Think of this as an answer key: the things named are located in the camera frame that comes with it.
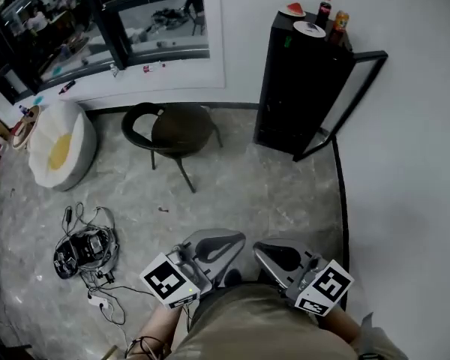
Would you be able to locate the person's right forearm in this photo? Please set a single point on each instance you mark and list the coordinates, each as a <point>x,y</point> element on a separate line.
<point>339,323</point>

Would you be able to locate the person's left forearm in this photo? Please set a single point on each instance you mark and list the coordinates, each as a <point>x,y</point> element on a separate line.
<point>161,324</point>

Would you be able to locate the black fridge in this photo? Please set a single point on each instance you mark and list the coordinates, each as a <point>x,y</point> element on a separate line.
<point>300,88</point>

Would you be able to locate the red watermelon slice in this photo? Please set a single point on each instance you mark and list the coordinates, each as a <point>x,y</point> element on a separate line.
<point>296,8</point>

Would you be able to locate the white plate of food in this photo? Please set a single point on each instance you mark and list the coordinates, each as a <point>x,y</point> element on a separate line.
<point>285,13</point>

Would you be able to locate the white pouf yellow centre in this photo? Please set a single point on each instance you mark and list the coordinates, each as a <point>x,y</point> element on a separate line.
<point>63,144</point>

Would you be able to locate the black device on floor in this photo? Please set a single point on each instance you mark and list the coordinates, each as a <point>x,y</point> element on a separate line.
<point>84,251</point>

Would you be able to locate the black glass fridge door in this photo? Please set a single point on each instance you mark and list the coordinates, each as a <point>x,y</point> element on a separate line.
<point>363,84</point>

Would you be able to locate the teal round item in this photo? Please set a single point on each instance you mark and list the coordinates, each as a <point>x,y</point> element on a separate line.
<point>39,99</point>

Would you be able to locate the black round chair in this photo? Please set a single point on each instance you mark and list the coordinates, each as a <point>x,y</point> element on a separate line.
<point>180,129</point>

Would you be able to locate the black framed window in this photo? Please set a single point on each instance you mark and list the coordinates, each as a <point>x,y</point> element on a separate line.
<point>60,32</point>

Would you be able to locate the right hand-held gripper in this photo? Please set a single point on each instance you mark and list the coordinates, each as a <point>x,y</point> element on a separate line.
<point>281,261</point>

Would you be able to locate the round wooden side table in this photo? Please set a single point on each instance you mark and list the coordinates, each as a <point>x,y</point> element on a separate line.
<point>22,129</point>

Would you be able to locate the green sticker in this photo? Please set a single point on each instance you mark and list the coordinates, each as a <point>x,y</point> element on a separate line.
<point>287,41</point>

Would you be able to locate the small clear packet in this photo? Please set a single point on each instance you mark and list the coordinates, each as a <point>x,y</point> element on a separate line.
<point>114,70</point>

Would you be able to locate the clear bottle red label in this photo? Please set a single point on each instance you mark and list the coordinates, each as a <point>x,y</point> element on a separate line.
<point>153,67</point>

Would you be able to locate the person's khaki shirt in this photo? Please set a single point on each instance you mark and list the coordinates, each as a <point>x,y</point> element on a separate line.
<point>258,324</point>

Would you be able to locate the orange soda bottle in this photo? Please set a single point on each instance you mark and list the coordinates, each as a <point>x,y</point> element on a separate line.
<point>339,26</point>

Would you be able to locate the dark bottle red cap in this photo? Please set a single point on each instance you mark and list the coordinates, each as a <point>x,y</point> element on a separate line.
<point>66,87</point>

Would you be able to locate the white plate with dark item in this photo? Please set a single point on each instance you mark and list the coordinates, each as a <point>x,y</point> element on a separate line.
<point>309,30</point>

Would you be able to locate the cola bottle red label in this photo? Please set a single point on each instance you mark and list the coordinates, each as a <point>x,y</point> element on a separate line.
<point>323,13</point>

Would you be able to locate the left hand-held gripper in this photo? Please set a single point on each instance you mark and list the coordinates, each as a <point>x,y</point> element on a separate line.
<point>206,255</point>

